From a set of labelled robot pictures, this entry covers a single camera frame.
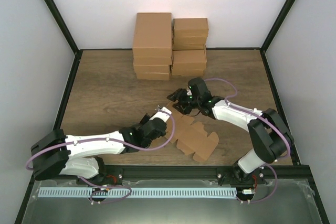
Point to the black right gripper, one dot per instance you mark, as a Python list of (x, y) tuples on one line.
[(179, 95)]

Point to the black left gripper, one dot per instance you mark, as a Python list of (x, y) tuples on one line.
[(144, 119)]

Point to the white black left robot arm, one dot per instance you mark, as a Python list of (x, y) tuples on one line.
[(61, 154)]

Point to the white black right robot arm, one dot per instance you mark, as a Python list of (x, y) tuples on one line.
[(270, 137)]

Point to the bottom small cardboard box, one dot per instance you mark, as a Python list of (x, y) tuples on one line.
[(187, 73)]

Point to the small cardboard box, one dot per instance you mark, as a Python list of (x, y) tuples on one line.
[(189, 59), (187, 73), (191, 27), (189, 43)]

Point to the bottom large cardboard box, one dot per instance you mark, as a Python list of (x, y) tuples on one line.
[(153, 76)]

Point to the large cardboard box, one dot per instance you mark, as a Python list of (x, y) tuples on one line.
[(152, 35), (153, 76), (152, 68), (152, 60)]

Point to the upper small cardboard box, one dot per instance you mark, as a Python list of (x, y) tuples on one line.
[(189, 43)]

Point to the top small cardboard box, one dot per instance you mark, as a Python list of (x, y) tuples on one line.
[(191, 27)]

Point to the top large cardboard box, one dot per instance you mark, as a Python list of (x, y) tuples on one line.
[(152, 35)]

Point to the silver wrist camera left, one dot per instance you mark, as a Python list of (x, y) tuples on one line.
[(162, 113)]

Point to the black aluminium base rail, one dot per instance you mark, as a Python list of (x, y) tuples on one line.
[(224, 175)]

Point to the light blue slotted cable duct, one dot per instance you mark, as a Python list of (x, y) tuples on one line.
[(81, 192)]

